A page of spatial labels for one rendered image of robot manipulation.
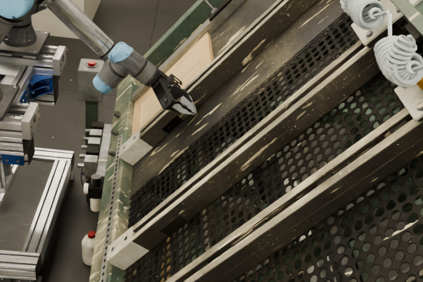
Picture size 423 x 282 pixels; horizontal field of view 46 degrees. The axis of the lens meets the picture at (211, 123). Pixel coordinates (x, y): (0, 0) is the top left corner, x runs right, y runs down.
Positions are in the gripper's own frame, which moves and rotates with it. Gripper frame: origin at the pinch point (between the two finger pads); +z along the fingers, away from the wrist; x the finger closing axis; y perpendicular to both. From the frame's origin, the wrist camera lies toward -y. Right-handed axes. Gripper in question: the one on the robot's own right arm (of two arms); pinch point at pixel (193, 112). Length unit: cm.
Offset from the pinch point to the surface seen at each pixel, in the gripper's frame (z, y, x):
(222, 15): -2, 49, -20
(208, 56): -0.4, 28.4, -9.5
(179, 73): -0.6, 37.7, 8.1
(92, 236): 27, 27, 105
